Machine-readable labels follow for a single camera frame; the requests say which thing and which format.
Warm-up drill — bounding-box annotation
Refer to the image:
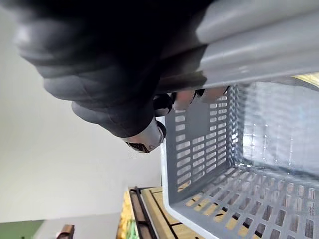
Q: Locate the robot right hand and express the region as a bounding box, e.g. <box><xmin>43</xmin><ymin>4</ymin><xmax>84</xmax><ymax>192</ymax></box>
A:
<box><xmin>0</xmin><ymin>0</ymin><xmax>220</xmax><ymax>154</ymax></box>

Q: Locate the grey plastic shopping basket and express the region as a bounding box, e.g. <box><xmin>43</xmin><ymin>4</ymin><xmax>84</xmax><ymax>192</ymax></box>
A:
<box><xmin>159</xmin><ymin>0</ymin><xmax>319</xmax><ymax>239</ymax></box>

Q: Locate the pile of yellow lemons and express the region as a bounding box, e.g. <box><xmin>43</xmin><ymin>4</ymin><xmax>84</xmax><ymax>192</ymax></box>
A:
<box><xmin>117</xmin><ymin>191</ymin><xmax>137</xmax><ymax>239</ymax></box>

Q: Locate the wooden produce stand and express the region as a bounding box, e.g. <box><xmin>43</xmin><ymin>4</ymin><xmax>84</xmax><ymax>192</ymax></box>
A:
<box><xmin>117</xmin><ymin>186</ymin><xmax>207</xmax><ymax>239</ymax></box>

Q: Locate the brown wooden furniture piece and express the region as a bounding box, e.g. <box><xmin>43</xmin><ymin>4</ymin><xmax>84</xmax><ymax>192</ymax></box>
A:
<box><xmin>55</xmin><ymin>224</ymin><xmax>76</xmax><ymax>239</ymax></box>

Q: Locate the pile of green beans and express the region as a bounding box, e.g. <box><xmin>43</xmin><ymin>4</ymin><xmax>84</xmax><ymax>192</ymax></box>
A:
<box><xmin>126</xmin><ymin>219</ymin><xmax>140</xmax><ymax>239</ymax></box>

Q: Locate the clear plastic bag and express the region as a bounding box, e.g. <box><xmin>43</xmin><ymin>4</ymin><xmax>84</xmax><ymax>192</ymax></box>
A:
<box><xmin>239</xmin><ymin>82</ymin><xmax>319</xmax><ymax>180</ymax></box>

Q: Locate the yellow snack packet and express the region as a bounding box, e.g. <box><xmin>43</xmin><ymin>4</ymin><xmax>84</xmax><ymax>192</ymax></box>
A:
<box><xmin>291</xmin><ymin>73</ymin><xmax>319</xmax><ymax>88</ymax></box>

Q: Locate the black metal stand rail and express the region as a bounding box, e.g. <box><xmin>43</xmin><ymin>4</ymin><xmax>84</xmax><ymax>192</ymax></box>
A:
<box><xmin>129</xmin><ymin>186</ymin><xmax>158</xmax><ymax>239</ymax></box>

